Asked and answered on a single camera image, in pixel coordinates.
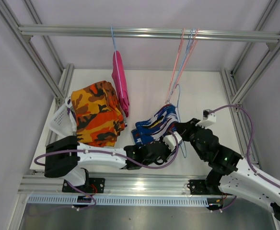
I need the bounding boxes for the orange patterned trousers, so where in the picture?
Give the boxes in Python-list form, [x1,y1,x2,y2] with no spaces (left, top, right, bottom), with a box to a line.
[70,81,125,147]

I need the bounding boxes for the pink hanger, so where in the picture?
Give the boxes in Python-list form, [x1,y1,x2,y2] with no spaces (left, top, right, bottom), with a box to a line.
[165,28,185,104]
[168,28,200,101]

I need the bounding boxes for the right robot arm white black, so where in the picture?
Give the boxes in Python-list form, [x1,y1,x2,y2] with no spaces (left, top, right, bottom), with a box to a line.
[175,118,280,222]

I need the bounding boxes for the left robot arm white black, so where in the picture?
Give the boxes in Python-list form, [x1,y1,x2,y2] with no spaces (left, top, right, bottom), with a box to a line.
[45,135,177,192]

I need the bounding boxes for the right aluminium frame post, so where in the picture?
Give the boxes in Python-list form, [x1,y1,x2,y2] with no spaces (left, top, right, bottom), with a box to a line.
[220,39,280,165]

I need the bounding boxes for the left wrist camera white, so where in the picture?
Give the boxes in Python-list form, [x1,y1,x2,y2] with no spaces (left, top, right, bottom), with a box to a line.
[163,131,182,151]

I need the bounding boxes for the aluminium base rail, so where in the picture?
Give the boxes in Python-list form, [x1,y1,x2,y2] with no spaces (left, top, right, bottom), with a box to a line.
[17,172,206,196]

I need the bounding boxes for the pink trousers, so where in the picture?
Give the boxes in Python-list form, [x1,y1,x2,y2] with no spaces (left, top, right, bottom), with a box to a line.
[111,51,129,117]

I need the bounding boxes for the aluminium frame post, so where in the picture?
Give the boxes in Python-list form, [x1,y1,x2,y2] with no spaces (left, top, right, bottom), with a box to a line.
[220,39,280,165]
[0,0,75,112]

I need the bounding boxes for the white plastic basket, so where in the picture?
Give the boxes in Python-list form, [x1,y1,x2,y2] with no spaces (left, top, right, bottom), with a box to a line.
[48,102,77,138]

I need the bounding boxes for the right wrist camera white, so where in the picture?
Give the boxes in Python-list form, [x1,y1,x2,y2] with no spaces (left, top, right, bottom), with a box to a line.
[196,109,217,128]

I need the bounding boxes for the purple grey patterned trousers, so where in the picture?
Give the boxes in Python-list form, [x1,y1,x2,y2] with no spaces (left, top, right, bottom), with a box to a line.
[65,97,76,123]

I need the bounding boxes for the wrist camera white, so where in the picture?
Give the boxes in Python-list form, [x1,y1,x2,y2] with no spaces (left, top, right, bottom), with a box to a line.
[163,131,182,151]
[196,109,217,128]

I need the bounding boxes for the blue white patterned trousers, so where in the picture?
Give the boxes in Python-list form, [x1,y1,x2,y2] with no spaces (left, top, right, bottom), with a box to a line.
[131,104,178,145]

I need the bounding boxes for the aluminium hanging rail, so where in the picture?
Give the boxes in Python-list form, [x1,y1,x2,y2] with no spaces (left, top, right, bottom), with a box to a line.
[18,24,280,44]

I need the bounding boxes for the left aluminium frame post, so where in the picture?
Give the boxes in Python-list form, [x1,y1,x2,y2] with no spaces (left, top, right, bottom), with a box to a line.
[0,0,75,112]

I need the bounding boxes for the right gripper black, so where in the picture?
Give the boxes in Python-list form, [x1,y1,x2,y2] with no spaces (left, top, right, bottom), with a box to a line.
[174,118,206,161]

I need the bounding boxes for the slotted cable duct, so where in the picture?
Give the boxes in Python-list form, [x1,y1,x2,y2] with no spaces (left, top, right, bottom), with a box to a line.
[27,195,211,207]

